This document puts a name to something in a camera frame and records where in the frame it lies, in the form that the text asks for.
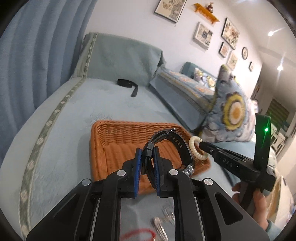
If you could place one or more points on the striped blue cushion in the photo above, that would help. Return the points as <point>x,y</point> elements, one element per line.
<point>188,100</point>

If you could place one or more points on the white framed picture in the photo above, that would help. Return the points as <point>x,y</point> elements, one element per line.
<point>202,36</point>

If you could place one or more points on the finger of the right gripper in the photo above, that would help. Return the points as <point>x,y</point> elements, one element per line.
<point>211,149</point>

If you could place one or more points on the blue curtain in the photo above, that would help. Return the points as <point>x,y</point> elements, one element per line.
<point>39,51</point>

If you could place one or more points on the right hand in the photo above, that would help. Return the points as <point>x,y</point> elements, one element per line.
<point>260,205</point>

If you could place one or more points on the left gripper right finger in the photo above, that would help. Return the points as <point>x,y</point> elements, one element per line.
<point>163,185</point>

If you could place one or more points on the black smart watch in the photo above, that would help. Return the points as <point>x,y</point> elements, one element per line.
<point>180,145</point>

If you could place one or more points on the figurine on shelf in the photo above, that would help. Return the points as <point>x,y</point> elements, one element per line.
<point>210,7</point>

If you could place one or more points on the floral throw pillow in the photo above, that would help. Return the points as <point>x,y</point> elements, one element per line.
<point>232,116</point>

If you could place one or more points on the silver hair clip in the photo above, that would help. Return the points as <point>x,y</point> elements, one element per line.
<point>157,223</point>

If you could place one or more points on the teal sofa back cushion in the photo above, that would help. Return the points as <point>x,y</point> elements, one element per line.
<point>111,57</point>

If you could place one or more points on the floral framed picture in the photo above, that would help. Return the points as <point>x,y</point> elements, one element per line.
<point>230,34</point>

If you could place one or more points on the small dark framed picture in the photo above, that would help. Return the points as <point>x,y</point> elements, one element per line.
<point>223,51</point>

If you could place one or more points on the tiny framed picture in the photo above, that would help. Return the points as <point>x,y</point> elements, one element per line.
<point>251,66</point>

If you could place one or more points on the light butterfly framed picture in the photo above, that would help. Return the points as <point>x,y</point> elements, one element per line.
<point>232,60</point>

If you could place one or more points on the orange wall shelf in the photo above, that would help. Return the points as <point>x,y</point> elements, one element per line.
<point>205,13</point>

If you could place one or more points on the round wall clock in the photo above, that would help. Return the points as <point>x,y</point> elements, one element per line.
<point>244,53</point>

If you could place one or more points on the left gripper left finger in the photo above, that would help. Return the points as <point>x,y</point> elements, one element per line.
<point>130,187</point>

